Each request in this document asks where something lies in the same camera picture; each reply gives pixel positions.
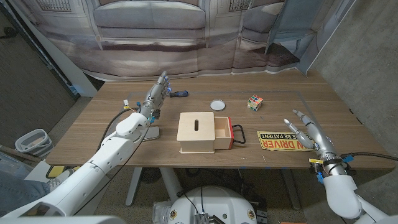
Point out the white slanted post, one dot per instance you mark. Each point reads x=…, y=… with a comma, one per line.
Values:
x=62, y=60

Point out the grey plastic basket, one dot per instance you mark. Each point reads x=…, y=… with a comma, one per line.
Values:
x=32, y=143

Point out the person in jeans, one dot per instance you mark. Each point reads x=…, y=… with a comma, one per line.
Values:
x=18, y=193

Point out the wooden box with slot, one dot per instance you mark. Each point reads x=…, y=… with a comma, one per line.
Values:
x=196, y=137

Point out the yellow bumper sticker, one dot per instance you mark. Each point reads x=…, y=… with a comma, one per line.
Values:
x=276, y=141

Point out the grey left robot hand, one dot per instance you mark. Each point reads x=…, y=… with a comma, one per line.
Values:
x=155, y=96

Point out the white jar lid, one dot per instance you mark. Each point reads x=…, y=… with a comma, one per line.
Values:
x=217, y=105

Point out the clear plastic container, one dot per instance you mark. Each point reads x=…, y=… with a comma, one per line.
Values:
x=160, y=213

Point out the wooden drawer red front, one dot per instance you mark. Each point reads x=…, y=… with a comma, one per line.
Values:
x=222, y=132

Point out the black round fan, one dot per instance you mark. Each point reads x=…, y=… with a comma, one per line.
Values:
x=150, y=175

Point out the blue black screwdriver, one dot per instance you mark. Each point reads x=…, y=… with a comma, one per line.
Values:
x=179, y=93

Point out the rubik's cube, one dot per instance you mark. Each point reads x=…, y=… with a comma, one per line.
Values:
x=255, y=102

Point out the clear storage bin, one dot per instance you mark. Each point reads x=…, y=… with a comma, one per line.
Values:
x=12, y=168

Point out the table leg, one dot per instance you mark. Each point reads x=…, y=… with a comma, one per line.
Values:
x=133, y=186
x=171, y=183
x=290, y=189

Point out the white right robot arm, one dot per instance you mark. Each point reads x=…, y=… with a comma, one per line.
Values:
x=342, y=193

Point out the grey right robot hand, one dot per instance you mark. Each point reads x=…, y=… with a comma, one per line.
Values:
x=325, y=149

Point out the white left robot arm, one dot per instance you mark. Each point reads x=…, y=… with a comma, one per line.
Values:
x=109, y=155

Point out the yellow black floor pad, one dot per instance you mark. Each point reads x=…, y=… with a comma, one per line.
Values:
x=56, y=171

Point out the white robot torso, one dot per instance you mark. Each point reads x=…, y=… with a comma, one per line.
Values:
x=214, y=205

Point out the printed room backdrop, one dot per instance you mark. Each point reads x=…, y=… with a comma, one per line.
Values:
x=155, y=46

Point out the flat grey tin can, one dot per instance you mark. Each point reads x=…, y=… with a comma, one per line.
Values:
x=154, y=133

